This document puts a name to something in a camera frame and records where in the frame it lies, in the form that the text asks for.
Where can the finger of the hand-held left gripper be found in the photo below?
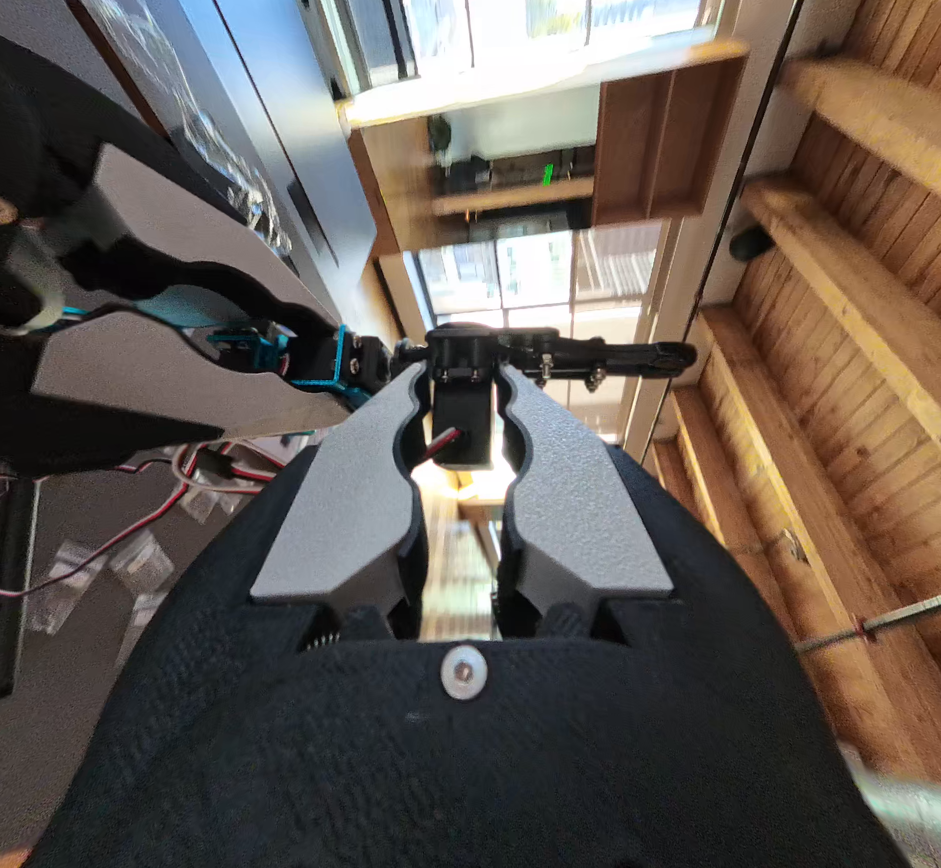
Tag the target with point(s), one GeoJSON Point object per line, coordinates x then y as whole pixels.
{"type": "Point", "coordinates": [184, 221]}
{"type": "Point", "coordinates": [147, 383]}

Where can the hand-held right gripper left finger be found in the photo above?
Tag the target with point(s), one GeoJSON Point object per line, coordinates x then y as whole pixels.
{"type": "Point", "coordinates": [345, 508]}

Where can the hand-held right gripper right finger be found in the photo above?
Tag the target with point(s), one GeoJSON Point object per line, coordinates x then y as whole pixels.
{"type": "Point", "coordinates": [581, 515]}

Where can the blue toy robot arm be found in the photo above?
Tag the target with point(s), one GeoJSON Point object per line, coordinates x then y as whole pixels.
{"type": "Point", "coordinates": [463, 427]}

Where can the dark grey desk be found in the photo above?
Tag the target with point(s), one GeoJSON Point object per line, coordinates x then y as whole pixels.
{"type": "Point", "coordinates": [44, 736]}

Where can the crumpled clear plastic wrap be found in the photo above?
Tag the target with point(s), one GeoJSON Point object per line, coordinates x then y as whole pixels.
{"type": "Point", "coordinates": [242, 188]}

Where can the small clear plastic bag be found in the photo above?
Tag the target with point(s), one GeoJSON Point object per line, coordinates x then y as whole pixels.
{"type": "Point", "coordinates": [70, 567]}
{"type": "Point", "coordinates": [143, 559]}

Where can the wooden wall cabinet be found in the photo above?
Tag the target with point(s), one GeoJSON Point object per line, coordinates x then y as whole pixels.
{"type": "Point", "coordinates": [661, 140]}

